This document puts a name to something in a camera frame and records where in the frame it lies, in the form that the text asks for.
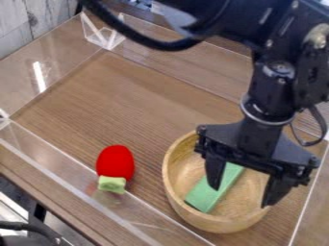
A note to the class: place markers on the red plush radish toy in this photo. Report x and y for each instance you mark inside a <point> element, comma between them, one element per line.
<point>116,168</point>

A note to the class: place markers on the clear acrylic corner bracket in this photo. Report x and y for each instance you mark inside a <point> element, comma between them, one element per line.
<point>105,37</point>

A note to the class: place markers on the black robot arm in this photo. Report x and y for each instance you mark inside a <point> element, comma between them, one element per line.
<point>287,33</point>

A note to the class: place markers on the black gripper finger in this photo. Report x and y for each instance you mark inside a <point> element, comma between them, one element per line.
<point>279,186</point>
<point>216,165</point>

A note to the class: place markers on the green rectangular block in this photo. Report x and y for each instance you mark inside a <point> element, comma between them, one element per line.
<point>203,197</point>

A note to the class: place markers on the brown wooden bowl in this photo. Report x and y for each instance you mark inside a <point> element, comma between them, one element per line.
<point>239,211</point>

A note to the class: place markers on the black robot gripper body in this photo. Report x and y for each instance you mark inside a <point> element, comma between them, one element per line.
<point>259,146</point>

